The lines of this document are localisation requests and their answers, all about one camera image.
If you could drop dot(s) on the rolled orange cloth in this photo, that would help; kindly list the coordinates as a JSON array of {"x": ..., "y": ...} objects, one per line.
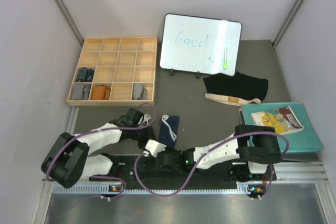
[{"x": 100, "y": 93}]

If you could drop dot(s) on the rolled dark patterned socks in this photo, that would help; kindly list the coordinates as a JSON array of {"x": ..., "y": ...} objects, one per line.
[{"x": 85, "y": 75}]

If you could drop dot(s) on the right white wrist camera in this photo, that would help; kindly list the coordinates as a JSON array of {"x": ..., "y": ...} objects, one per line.
[{"x": 153, "y": 147}]

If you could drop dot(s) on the rolled grey cloth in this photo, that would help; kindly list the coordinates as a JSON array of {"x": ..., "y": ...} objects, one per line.
[{"x": 80, "y": 91}]

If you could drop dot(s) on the green marker pen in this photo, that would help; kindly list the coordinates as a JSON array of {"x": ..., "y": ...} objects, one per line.
[{"x": 225, "y": 64}]

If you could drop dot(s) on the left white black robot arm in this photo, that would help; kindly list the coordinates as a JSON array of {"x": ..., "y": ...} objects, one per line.
[{"x": 71, "y": 157}]

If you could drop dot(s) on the teal folder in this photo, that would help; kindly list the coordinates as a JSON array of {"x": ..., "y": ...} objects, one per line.
[{"x": 300, "y": 142}]

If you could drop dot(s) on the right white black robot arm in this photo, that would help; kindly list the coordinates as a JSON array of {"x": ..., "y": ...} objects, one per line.
[{"x": 258, "y": 147}]

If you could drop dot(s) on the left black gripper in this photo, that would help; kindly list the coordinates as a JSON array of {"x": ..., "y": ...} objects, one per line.
[{"x": 149, "y": 135}]

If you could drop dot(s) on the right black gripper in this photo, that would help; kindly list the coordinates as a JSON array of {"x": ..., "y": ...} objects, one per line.
[{"x": 168, "y": 149}]

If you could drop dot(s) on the navy blue white underwear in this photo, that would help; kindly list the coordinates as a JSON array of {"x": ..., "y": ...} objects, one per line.
[{"x": 168, "y": 130}]

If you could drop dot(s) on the yellow paperback book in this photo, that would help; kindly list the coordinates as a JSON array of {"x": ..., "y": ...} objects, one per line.
[{"x": 283, "y": 120}]

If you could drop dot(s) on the white slotted cable duct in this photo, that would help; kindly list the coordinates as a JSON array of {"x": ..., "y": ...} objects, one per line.
[{"x": 113, "y": 189}]

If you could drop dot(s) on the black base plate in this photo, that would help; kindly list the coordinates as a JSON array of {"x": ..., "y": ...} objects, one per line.
[{"x": 220, "y": 176}]

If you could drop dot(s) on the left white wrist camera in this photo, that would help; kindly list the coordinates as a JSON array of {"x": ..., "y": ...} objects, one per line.
[{"x": 145, "y": 120}]

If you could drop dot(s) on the grey underwear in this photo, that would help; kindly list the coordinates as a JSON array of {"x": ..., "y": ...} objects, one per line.
[{"x": 139, "y": 92}]

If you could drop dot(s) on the small whiteboard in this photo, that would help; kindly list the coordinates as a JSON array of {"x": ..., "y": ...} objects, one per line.
[{"x": 196, "y": 44}]

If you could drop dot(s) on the black underwear beige waistband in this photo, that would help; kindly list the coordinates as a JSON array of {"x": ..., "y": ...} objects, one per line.
[{"x": 237, "y": 90}]

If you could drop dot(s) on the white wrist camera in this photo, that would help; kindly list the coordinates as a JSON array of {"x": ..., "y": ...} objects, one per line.
[
  {"x": 153, "y": 147},
  {"x": 145, "y": 120}
]

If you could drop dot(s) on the wooden compartment tray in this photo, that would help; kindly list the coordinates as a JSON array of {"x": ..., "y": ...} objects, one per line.
[{"x": 118, "y": 63}]

